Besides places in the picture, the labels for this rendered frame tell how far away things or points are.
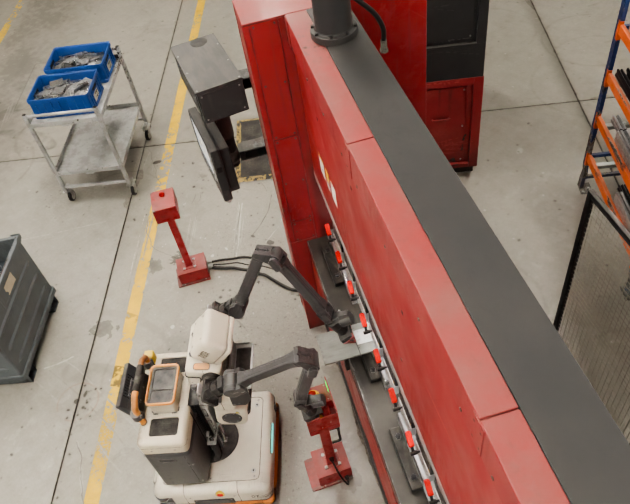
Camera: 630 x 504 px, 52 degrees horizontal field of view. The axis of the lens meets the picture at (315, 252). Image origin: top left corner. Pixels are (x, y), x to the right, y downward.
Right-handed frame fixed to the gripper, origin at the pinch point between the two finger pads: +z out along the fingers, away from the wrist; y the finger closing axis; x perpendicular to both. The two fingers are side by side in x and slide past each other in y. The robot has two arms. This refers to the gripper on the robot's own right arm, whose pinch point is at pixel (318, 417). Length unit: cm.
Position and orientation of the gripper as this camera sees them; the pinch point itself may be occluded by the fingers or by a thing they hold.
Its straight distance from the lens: 334.2
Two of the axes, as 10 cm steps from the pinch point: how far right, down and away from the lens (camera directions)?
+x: -2.9, -6.8, 6.7
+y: 8.8, -4.6, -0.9
